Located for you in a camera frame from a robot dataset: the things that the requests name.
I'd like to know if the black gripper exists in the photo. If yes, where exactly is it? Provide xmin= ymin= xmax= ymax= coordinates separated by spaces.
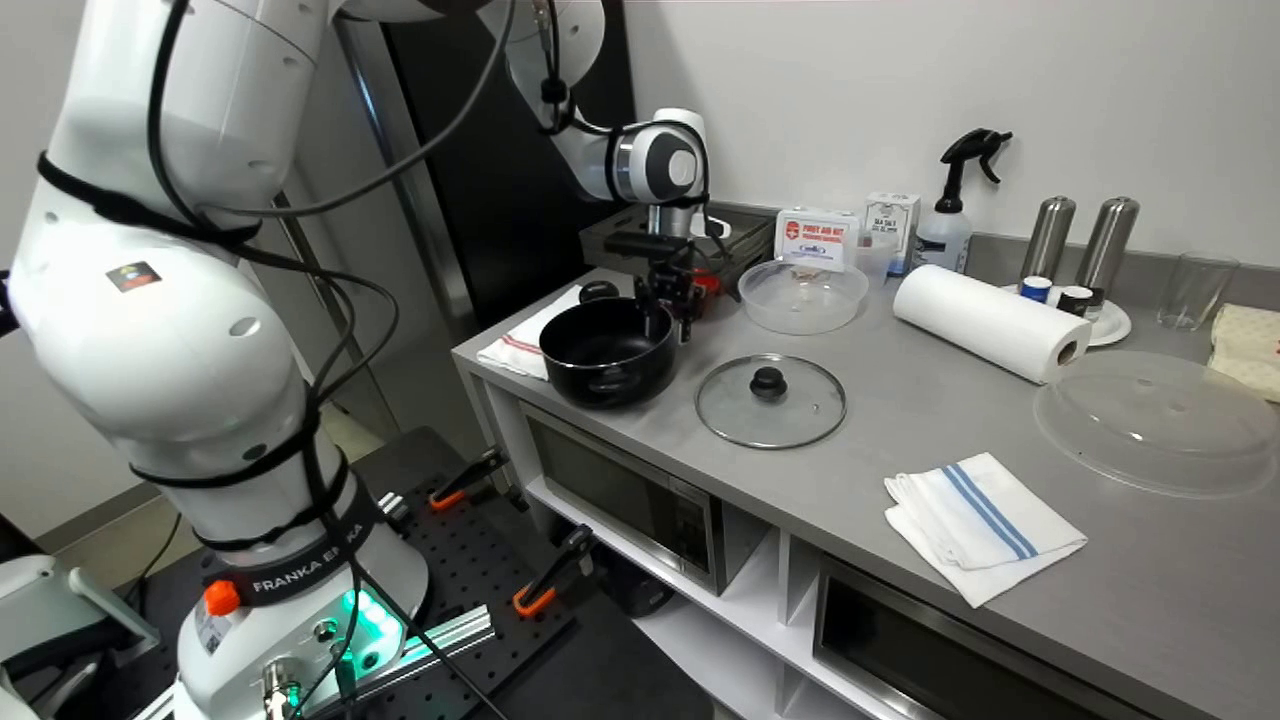
xmin=602 ymin=199 xmax=736 ymax=342

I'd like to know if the black cooking pot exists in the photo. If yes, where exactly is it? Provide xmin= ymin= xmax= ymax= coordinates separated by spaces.
xmin=536 ymin=276 xmax=679 ymax=412

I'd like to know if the grey metal tray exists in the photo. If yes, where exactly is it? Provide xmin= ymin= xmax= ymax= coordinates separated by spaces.
xmin=574 ymin=198 xmax=779 ymax=289

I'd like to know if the clear plastic container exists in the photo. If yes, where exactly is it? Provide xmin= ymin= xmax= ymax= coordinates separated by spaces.
xmin=736 ymin=255 xmax=872 ymax=335

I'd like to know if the glass lid black knob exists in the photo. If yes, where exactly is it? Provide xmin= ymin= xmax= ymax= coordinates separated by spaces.
xmin=692 ymin=348 xmax=850 ymax=455

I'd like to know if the red white sign card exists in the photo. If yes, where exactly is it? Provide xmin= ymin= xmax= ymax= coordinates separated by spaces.
xmin=770 ymin=206 xmax=862 ymax=276

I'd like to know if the red-striped white towel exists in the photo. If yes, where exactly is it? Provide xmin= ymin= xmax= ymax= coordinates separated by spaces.
xmin=470 ymin=292 xmax=592 ymax=384

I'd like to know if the steel refrigerator black side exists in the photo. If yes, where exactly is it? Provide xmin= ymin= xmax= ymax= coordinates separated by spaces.
xmin=265 ymin=0 xmax=647 ymax=445

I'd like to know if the built-in black microwave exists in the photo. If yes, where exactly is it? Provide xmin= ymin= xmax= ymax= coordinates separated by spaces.
xmin=517 ymin=406 xmax=725 ymax=595

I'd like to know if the white carton box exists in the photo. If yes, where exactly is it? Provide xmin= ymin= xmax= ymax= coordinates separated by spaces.
xmin=856 ymin=193 xmax=922 ymax=281

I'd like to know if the grey counter cabinet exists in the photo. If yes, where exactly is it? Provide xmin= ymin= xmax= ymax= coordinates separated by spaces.
xmin=452 ymin=235 xmax=1280 ymax=720

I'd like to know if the spray bottle black trigger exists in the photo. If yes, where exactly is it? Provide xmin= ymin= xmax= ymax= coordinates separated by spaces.
xmin=916 ymin=126 xmax=1015 ymax=276

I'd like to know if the white paper towel roll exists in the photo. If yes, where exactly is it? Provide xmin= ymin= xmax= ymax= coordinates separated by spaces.
xmin=889 ymin=262 xmax=1094 ymax=387

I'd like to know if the black breadboard robot table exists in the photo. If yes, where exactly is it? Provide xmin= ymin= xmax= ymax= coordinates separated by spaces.
xmin=130 ymin=425 xmax=695 ymax=720

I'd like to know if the steel shaker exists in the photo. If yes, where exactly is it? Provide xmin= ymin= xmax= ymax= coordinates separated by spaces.
xmin=1077 ymin=193 xmax=1145 ymax=301
xmin=1021 ymin=193 xmax=1078 ymax=289

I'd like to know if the blue-striped white towel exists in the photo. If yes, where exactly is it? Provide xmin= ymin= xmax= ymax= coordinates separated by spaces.
xmin=879 ymin=447 xmax=1091 ymax=612

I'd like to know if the white plate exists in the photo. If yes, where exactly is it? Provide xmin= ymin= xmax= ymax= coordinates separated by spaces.
xmin=1011 ymin=283 xmax=1136 ymax=354

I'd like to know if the built-in dark oven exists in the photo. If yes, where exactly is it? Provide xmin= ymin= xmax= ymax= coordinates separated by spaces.
xmin=812 ymin=555 xmax=1116 ymax=720

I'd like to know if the orange-capped robot button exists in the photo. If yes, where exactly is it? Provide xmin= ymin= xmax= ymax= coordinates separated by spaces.
xmin=195 ymin=577 xmax=246 ymax=622

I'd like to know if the yellow cloth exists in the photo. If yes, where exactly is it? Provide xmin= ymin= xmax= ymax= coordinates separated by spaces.
xmin=1204 ymin=301 xmax=1280 ymax=406

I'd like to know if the orange-handled black clamp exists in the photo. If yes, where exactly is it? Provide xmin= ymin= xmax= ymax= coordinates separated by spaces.
xmin=508 ymin=523 xmax=595 ymax=626
xmin=422 ymin=447 xmax=511 ymax=516

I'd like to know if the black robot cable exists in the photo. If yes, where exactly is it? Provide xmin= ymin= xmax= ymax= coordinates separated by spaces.
xmin=32 ymin=0 xmax=643 ymax=720

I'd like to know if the aluminium rail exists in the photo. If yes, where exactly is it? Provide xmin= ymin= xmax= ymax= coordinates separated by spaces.
xmin=377 ymin=599 xmax=500 ymax=678

